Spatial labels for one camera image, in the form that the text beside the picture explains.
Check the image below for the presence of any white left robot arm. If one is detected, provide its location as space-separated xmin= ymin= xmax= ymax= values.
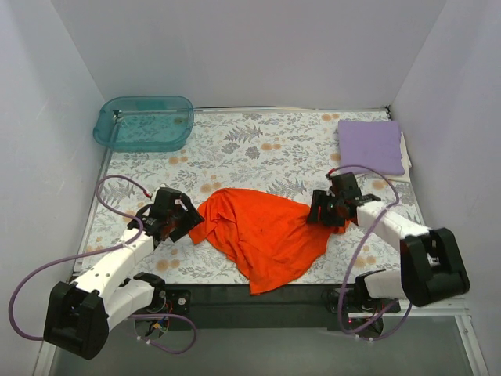
xmin=43 ymin=187 xmax=204 ymax=360

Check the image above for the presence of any white folded t-shirt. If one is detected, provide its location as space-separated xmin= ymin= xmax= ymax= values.
xmin=385 ymin=133 xmax=412 ymax=183

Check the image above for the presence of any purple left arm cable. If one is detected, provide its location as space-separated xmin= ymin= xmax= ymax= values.
xmin=8 ymin=175 xmax=198 ymax=355

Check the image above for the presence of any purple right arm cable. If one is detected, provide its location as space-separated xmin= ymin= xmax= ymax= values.
xmin=325 ymin=164 xmax=413 ymax=342

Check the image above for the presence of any aluminium table frame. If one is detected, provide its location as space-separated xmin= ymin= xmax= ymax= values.
xmin=34 ymin=298 xmax=488 ymax=375

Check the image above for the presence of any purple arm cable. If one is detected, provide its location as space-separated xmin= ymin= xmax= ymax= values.
xmin=8 ymin=175 xmax=198 ymax=355
xmin=325 ymin=164 xmax=413 ymax=342

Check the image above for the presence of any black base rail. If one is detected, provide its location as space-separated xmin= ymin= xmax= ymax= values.
xmin=121 ymin=284 xmax=402 ymax=332

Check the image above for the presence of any floral table mat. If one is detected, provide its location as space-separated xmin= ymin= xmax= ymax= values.
xmin=80 ymin=110 xmax=400 ymax=284

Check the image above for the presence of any teal plastic bin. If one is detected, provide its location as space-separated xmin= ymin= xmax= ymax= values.
xmin=92 ymin=96 xmax=194 ymax=153

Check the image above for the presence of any purple folded t-shirt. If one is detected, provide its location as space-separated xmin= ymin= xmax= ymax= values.
xmin=337 ymin=120 xmax=405 ymax=176

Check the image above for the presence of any orange t-shirt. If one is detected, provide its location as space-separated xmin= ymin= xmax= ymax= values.
xmin=189 ymin=188 xmax=348 ymax=295

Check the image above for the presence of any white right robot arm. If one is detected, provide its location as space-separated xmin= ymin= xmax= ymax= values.
xmin=307 ymin=172 xmax=470 ymax=312

